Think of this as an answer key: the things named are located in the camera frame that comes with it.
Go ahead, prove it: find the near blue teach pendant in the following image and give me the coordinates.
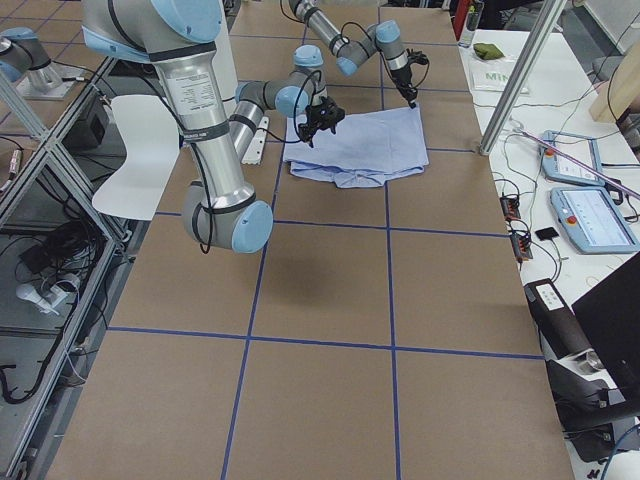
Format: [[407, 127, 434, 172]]
[[549, 186, 639, 254]]

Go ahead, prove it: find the blue teach pendant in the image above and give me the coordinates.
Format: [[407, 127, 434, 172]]
[[549, 186, 639, 254], [539, 130, 607, 187]]

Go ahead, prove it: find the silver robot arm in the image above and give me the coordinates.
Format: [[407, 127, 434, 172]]
[[288, 0, 429, 108], [82, 1, 345, 253]]

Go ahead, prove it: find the white MINI paper bag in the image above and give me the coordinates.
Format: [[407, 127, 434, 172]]
[[468, 56, 517, 92]]

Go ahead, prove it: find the light blue striped shirt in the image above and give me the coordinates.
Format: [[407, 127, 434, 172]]
[[283, 107, 429, 189]]

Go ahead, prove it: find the green cloth pouch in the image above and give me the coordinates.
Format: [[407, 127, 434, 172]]
[[473, 42, 505, 61]]

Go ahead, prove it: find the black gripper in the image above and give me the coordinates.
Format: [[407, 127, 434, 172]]
[[298, 97, 345, 148], [389, 49, 430, 109]]

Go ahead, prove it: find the aluminium frame post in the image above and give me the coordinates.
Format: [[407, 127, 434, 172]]
[[478, 0, 566, 156]]

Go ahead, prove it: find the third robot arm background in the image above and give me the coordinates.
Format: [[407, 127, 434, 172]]
[[1, 27, 51, 82]]

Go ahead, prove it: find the white curved plastic sheet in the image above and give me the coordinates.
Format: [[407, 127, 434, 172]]
[[92, 95, 180, 221]]

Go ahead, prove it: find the far blue teach pendant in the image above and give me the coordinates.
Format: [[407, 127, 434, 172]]
[[539, 130, 607, 187]]

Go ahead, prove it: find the brown paper table mat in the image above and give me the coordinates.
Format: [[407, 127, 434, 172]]
[[48, 7, 573, 479]]

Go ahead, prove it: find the black laptop screen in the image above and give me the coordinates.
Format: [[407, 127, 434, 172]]
[[572, 255, 639, 397]]

